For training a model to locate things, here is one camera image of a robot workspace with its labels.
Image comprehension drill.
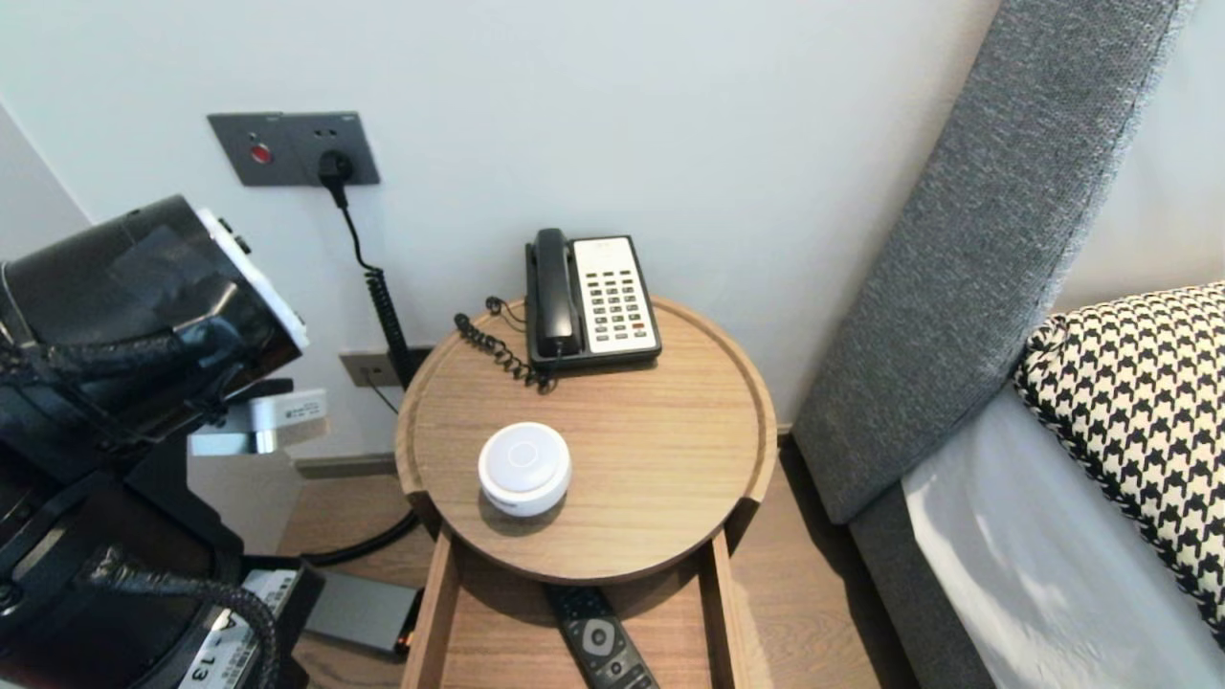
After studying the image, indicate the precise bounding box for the white round smart speaker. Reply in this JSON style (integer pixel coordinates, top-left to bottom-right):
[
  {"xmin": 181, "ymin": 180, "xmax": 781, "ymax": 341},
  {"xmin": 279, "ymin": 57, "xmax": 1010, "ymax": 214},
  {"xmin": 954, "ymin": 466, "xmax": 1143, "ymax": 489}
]
[{"xmin": 478, "ymin": 421, "xmax": 573, "ymax": 519}]

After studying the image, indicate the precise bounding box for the black TV remote control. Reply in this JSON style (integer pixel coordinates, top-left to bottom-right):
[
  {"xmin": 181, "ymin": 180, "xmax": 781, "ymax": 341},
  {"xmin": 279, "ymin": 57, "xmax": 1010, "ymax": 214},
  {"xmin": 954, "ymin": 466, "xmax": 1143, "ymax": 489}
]
[{"xmin": 544, "ymin": 584, "xmax": 659, "ymax": 689}]

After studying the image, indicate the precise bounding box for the curved wooden table drawer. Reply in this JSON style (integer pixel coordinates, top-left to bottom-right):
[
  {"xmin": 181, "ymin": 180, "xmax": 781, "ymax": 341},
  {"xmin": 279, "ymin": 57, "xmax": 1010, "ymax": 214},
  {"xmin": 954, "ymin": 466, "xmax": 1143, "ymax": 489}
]
[{"xmin": 402, "ymin": 526, "xmax": 752, "ymax": 689}]

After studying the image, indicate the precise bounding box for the grey power adapter box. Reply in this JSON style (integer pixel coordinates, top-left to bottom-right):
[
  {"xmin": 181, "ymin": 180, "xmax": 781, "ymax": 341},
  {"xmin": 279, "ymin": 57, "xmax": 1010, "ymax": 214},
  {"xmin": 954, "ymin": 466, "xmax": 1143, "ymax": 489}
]
[{"xmin": 306, "ymin": 570, "xmax": 425, "ymax": 656}]

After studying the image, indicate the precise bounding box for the wooden skirting board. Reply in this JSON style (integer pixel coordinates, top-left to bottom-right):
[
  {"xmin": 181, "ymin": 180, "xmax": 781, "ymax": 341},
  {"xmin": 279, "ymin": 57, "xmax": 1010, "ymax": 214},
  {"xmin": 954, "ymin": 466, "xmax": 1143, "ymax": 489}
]
[{"xmin": 292, "ymin": 452, "xmax": 403, "ymax": 479}]

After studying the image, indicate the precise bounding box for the round wooden side table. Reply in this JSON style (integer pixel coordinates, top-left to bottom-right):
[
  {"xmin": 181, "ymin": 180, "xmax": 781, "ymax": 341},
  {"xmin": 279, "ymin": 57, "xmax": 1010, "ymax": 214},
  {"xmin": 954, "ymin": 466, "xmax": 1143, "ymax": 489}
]
[{"xmin": 395, "ymin": 295, "xmax": 778, "ymax": 585}]

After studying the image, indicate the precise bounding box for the black telephone handset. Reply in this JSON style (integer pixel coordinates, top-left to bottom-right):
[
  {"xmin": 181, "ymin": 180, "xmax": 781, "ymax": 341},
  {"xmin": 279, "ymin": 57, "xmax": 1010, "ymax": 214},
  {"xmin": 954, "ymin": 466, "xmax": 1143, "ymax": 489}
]
[{"xmin": 532, "ymin": 228, "xmax": 584, "ymax": 360}]

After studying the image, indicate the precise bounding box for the black power plug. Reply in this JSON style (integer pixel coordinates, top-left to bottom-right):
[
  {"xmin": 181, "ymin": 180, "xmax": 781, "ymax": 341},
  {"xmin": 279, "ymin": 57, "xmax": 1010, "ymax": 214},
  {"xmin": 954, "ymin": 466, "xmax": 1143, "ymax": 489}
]
[{"xmin": 318, "ymin": 150, "xmax": 356, "ymax": 209}]

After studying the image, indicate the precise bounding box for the black and white desk telephone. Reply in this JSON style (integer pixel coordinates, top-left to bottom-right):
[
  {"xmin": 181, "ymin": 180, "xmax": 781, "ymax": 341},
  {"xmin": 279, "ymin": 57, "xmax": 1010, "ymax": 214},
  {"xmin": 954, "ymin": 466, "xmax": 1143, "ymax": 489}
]
[{"xmin": 523, "ymin": 234, "xmax": 662, "ymax": 372}]

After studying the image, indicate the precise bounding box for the white bed sheet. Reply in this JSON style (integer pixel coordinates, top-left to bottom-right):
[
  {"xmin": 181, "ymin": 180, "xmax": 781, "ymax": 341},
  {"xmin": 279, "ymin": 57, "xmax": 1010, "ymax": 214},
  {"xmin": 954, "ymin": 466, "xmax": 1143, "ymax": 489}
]
[{"xmin": 902, "ymin": 388, "xmax": 1225, "ymax": 689}]

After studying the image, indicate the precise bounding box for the grey fabric bed headboard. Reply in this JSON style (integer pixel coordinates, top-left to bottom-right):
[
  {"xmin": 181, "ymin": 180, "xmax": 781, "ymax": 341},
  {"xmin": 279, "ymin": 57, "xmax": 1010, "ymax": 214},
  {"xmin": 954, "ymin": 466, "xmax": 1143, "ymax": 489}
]
[{"xmin": 794, "ymin": 0, "xmax": 1202, "ymax": 689}]

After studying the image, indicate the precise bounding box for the black white houndstooth pillow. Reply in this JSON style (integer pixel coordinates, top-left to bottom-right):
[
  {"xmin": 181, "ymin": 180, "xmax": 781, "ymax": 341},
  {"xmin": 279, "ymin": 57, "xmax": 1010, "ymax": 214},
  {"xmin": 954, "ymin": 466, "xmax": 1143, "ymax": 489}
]
[{"xmin": 1013, "ymin": 280, "xmax": 1225, "ymax": 652}]

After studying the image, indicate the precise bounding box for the black braided left cable sleeve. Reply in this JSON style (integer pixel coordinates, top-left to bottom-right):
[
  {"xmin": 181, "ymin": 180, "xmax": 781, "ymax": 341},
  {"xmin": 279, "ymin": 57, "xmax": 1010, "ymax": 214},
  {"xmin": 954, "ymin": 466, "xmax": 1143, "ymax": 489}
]
[{"xmin": 0, "ymin": 321, "xmax": 280, "ymax": 689}]

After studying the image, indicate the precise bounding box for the beige wall data socket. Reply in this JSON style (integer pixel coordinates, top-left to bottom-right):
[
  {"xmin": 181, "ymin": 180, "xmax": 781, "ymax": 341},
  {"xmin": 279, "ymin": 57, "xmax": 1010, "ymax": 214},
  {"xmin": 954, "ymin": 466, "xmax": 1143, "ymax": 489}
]
[{"xmin": 338, "ymin": 350, "xmax": 405, "ymax": 388}]

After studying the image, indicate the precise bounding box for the black coiled power cable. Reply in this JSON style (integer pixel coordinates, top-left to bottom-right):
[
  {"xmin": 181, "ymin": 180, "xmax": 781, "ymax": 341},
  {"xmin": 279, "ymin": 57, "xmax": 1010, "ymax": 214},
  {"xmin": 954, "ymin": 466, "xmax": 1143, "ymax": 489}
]
[{"xmin": 301, "ymin": 180, "xmax": 424, "ymax": 567}]

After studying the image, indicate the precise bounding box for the black coiled handset cord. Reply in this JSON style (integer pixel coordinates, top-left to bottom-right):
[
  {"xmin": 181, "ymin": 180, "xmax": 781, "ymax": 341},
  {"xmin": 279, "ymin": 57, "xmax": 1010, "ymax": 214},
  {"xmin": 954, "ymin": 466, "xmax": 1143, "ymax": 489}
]
[{"xmin": 455, "ymin": 311, "xmax": 558, "ymax": 393}]

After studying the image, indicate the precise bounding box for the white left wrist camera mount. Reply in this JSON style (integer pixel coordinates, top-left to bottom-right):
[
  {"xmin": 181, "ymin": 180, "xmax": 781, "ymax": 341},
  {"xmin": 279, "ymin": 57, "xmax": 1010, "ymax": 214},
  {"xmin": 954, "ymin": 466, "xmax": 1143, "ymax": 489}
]
[{"xmin": 196, "ymin": 204, "xmax": 312, "ymax": 353}]

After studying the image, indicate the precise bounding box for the thin black telephone wire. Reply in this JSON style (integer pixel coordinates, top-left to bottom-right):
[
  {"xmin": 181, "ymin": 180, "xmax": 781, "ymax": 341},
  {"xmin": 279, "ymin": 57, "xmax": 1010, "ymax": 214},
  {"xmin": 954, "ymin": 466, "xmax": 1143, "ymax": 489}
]
[{"xmin": 364, "ymin": 295, "xmax": 529, "ymax": 415}]

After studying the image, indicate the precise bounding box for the grey wall plate red button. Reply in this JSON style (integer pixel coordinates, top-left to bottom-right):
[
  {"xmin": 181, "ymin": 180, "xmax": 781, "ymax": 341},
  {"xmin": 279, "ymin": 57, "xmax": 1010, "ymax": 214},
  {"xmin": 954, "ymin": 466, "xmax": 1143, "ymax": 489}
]
[{"xmin": 208, "ymin": 114, "xmax": 292, "ymax": 188}]

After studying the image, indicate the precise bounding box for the grey wall power socket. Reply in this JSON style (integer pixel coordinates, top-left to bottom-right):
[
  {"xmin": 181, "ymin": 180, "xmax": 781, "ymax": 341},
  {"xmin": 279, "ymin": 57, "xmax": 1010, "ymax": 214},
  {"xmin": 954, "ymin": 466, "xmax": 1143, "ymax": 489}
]
[{"xmin": 286, "ymin": 112, "xmax": 382, "ymax": 186}]

